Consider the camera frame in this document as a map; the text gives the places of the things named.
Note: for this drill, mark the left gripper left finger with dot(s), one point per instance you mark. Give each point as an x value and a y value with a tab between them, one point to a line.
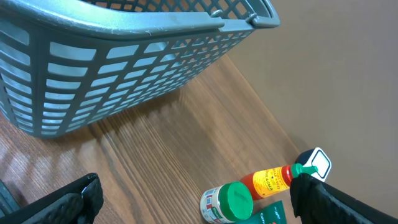
78	202

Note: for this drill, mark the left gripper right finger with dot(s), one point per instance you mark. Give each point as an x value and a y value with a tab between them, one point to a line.
314	201

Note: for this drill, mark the green 3M glove packet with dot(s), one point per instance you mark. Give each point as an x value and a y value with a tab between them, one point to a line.
271	214

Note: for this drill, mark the red yellow sauce bottle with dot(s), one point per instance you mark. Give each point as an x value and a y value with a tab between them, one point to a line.
265	183

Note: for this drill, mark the green lid jar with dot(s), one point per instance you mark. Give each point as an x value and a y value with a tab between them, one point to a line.
228	203

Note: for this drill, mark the white barcode scanner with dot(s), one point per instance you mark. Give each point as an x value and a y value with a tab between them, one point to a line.
316	157

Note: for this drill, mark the grey plastic mesh basket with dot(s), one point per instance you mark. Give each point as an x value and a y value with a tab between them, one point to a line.
67	63

